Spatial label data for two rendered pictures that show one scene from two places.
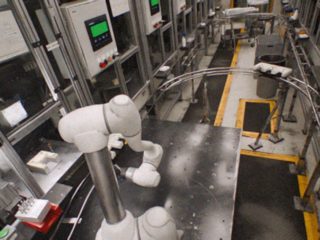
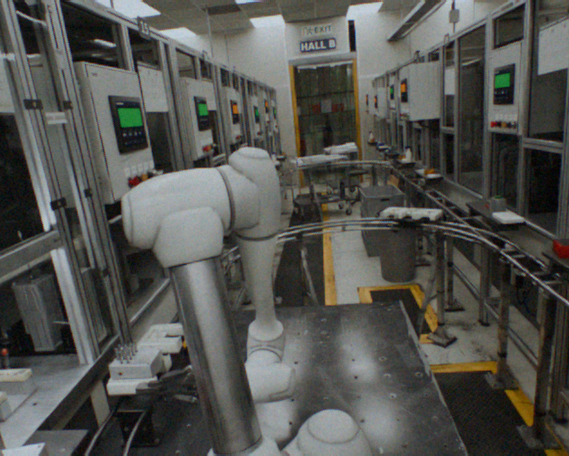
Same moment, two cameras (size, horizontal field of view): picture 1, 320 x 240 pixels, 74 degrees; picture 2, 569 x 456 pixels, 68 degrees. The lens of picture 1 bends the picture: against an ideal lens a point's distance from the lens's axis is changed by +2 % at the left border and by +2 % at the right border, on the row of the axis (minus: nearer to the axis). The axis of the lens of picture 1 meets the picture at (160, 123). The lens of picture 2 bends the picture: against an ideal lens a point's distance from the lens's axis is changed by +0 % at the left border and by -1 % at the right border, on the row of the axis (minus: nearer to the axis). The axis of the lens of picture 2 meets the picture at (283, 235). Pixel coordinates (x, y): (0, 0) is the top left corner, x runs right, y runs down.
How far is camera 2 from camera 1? 0.51 m
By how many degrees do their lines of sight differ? 26
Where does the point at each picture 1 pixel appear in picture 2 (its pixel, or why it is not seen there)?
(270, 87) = (403, 260)
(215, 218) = (427, 444)
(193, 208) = (374, 439)
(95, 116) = (207, 180)
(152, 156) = (272, 333)
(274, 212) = not seen: outside the picture
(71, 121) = (157, 189)
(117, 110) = (251, 166)
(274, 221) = not seen: outside the picture
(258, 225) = not seen: outside the picture
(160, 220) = (345, 428)
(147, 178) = (272, 376)
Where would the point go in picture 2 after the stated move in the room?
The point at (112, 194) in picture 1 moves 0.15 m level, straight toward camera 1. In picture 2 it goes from (237, 368) to (293, 400)
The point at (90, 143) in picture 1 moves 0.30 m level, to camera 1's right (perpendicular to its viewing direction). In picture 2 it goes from (196, 237) to (340, 209)
